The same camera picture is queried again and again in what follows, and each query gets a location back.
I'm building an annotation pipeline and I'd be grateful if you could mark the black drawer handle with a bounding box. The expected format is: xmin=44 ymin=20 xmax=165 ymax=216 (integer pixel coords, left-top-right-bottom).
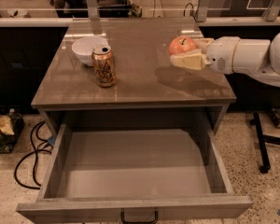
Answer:
xmin=120 ymin=211 xmax=159 ymax=224

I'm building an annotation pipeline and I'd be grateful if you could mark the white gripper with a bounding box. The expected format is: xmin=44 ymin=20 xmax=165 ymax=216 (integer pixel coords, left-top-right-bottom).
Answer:
xmin=170 ymin=36 xmax=240 ymax=75

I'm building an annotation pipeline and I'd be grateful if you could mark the red apple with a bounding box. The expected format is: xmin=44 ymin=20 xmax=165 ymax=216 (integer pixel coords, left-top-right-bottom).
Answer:
xmin=168 ymin=35 xmax=196 ymax=55

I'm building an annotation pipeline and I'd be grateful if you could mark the far right metal post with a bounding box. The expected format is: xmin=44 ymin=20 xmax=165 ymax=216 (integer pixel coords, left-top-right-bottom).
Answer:
xmin=263 ymin=0 xmax=280 ymax=21

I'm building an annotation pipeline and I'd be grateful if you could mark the open grey top drawer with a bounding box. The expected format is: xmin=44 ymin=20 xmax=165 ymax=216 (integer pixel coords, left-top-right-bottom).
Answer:
xmin=17 ymin=124 xmax=252 ymax=224

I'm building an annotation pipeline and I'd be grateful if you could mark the metal post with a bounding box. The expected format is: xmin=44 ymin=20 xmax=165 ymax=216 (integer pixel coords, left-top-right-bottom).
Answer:
xmin=263 ymin=0 xmax=280 ymax=21
xmin=195 ymin=0 xmax=210 ymax=22
xmin=86 ymin=0 xmax=99 ymax=19

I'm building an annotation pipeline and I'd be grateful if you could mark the black floor cable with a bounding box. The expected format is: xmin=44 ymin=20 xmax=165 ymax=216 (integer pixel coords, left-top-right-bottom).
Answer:
xmin=13 ymin=120 xmax=53 ymax=190

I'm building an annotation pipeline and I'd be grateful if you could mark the grey cabinet with glossy top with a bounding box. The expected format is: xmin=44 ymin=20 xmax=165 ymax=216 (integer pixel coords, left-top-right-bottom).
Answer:
xmin=32 ymin=17 xmax=236 ymax=133

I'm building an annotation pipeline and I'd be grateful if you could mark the white ceramic bowl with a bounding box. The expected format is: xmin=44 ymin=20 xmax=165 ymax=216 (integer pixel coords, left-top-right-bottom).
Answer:
xmin=72 ymin=35 xmax=108 ymax=66

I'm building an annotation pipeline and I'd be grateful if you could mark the bin of snack bags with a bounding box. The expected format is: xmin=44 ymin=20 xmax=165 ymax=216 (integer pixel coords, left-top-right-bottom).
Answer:
xmin=0 ymin=105 xmax=24 ymax=154

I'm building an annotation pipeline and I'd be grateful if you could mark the orange soda can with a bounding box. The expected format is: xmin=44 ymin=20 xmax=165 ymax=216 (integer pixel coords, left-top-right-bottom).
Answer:
xmin=91 ymin=45 xmax=117 ymax=88

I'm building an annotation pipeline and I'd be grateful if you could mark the left metal post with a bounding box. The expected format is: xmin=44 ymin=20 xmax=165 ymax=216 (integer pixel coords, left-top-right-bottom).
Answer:
xmin=86 ymin=0 xmax=99 ymax=19

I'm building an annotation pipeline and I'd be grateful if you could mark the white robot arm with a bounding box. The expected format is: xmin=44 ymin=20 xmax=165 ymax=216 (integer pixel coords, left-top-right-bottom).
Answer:
xmin=168 ymin=33 xmax=280 ymax=88

